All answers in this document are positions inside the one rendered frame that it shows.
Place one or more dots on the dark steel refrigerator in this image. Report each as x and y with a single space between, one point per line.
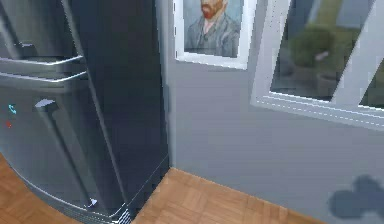
126 100

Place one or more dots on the white framed portrait painting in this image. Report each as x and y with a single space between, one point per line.
213 30

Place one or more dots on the white framed window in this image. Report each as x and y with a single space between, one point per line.
310 60

